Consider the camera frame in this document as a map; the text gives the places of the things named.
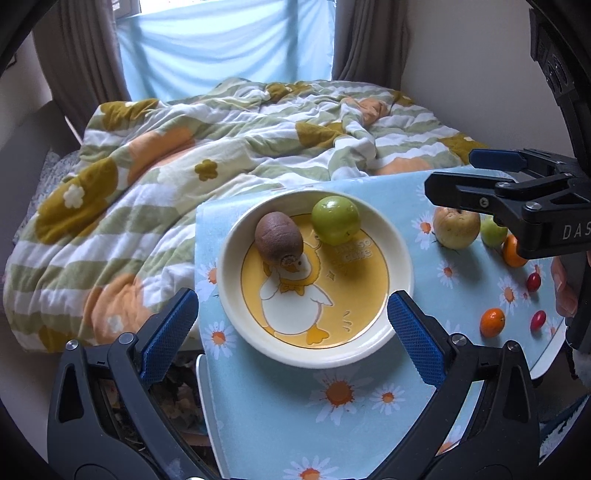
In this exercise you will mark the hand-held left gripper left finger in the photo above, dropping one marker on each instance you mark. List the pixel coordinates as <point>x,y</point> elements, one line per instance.
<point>168,337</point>

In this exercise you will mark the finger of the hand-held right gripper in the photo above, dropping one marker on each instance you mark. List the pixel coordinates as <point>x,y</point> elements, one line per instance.
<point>496,159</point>
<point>461,191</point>

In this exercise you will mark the grey bed sheet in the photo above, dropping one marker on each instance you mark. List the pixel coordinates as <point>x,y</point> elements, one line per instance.
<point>46,180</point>

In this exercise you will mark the light blue window cloth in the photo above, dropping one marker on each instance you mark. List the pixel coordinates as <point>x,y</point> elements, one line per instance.
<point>221,46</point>

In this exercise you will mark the flower print striped blanket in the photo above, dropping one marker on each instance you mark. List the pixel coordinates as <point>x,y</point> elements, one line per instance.
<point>184,184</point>

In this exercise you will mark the blue striped cloth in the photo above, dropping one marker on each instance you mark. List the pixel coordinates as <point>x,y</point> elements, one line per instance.
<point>563,429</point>

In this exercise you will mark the brown kiwi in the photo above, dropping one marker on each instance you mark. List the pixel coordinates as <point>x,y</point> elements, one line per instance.
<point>278,237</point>

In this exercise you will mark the window with white frame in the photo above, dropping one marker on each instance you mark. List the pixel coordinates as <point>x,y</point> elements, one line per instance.
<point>124,7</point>

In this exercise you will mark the brown curtain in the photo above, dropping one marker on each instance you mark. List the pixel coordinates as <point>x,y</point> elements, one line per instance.
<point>83,46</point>
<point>369,37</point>

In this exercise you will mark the cream bowl with duck print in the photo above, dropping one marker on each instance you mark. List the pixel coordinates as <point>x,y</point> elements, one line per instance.
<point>360,286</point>

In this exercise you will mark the yellowish wrinkled apple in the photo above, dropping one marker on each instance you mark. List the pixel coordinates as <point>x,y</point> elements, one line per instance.
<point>456,228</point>

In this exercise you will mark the large orange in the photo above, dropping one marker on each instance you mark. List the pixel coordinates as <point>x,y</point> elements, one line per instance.
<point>513,254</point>

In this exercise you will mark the small orange tangerine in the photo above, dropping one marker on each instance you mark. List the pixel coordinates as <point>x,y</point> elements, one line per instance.
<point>492,321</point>

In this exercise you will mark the blue daisy print tablecloth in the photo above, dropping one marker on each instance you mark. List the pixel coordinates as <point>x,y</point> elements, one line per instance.
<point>286,415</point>

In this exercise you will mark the large green plum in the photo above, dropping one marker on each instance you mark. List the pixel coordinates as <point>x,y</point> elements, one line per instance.
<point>335,219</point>

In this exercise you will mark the red cherry tomato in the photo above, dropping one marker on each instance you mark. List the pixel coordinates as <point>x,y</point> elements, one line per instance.
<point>538,321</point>
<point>534,280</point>

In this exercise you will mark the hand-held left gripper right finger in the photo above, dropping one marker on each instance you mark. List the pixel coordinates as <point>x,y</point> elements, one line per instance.
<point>415,341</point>

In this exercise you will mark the person's right hand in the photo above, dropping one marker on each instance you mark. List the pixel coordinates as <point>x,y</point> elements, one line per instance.
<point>565,290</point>

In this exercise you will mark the small green plum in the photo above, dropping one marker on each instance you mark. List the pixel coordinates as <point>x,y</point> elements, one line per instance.
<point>494,232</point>

